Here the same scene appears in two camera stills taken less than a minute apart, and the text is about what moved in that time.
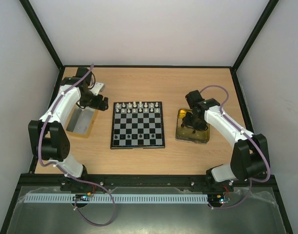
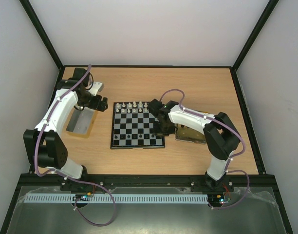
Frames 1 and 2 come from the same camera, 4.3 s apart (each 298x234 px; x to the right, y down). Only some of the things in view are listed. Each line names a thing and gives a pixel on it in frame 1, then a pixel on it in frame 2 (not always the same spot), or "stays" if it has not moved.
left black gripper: [97, 105] stays
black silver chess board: [137, 125] stays
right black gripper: [193, 123] -> [164, 125]
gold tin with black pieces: [184, 134] stays
